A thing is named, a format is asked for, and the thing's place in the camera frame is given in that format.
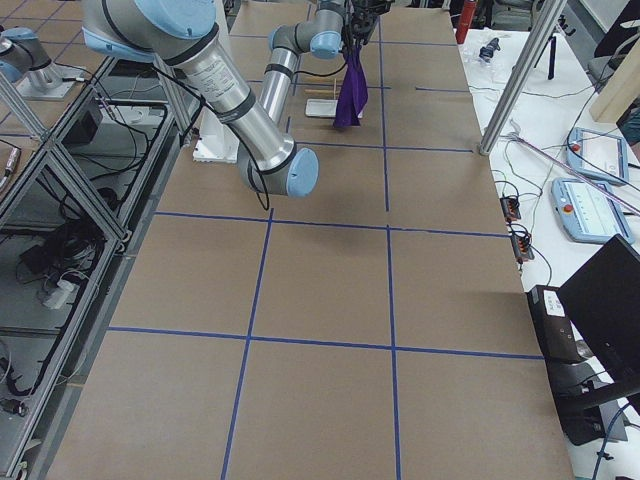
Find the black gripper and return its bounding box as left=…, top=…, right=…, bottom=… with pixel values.
left=349, top=0, right=391, bottom=40

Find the purple towel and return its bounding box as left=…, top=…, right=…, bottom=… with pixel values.
left=333, top=45, right=368, bottom=128

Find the white rack base tray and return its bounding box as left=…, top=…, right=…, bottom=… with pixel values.
left=304, top=98, right=339, bottom=121

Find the red fire extinguisher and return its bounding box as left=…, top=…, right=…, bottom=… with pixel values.
left=455, top=0, right=477, bottom=45

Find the dark blue tool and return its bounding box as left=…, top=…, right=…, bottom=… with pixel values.
left=479, top=37, right=501, bottom=63

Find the orange connector block far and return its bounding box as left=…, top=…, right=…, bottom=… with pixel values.
left=500, top=196, right=521, bottom=223

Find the orange connector block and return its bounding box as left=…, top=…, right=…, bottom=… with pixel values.
left=510, top=230, right=535, bottom=264
left=500, top=196, right=521, bottom=223

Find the teach pendant far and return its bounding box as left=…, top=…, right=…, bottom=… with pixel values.
left=566, top=127, right=629, bottom=185

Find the teach pendant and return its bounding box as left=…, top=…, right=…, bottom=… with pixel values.
left=566, top=127, right=629, bottom=185
left=551, top=178, right=635, bottom=244

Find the orange connector block near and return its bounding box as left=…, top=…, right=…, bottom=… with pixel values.
left=510, top=230, right=535, bottom=264

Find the teach pendant near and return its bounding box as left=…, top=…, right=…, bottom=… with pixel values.
left=551, top=178, right=635, bottom=244

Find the brown paper table cover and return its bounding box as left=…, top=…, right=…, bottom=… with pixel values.
left=47, top=8, right=572, bottom=479

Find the black monitor with stand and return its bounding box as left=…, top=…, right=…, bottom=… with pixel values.
left=547, top=234, right=639, bottom=445

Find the black computer box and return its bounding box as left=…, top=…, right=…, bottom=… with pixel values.
left=527, top=285, right=590, bottom=365

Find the aluminium frame post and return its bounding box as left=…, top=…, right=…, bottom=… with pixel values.
left=478, top=0, right=567, bottom=156

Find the white camera mast with base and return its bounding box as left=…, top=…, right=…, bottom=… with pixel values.
left=192, top=0, right=241, bottom=165

